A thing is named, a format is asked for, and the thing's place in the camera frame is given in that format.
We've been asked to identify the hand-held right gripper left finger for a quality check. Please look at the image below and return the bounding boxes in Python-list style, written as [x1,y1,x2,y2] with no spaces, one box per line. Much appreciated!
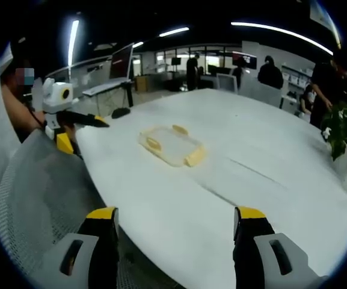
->
[28,206,120,289]

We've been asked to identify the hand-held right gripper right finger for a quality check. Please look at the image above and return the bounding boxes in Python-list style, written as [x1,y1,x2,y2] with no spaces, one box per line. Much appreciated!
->
[232,206,328,289]

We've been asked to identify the clear lid with yellow clips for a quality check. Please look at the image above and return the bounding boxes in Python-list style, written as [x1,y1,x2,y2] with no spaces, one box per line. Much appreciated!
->
[138,123,207,168]

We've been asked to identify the grey side desk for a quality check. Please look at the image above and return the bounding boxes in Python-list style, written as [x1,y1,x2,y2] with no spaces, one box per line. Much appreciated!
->
[82,80,132,98]

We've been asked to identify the black computer mouse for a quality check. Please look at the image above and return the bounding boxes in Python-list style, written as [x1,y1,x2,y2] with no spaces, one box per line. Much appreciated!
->
[111,107,131,119]

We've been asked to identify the grey mesh office chair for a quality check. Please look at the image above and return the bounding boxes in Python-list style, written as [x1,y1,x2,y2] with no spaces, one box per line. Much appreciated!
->
[0,128,123,289]

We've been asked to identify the long ceiling light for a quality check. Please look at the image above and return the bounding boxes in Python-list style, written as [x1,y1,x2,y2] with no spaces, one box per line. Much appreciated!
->
[67,19,81,66]
[158,26,190,38]
[230,21,334,57]

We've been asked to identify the large dark monitor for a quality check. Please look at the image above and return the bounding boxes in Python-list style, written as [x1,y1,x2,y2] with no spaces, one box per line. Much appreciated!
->
[109,42,135,108]

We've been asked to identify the cardboard box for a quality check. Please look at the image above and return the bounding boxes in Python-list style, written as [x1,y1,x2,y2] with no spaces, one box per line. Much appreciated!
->
[135,75,149,92]

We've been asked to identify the green leafy plant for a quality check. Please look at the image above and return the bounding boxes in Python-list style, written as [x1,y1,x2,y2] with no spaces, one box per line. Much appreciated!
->
[319,101,347,185]

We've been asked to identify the white-backed monitor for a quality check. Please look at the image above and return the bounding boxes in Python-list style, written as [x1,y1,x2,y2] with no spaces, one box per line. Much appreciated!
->
[215,72,241,95]

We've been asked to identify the red wall screen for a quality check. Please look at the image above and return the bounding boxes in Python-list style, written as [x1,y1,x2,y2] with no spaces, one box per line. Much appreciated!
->
[231,53,258,69]

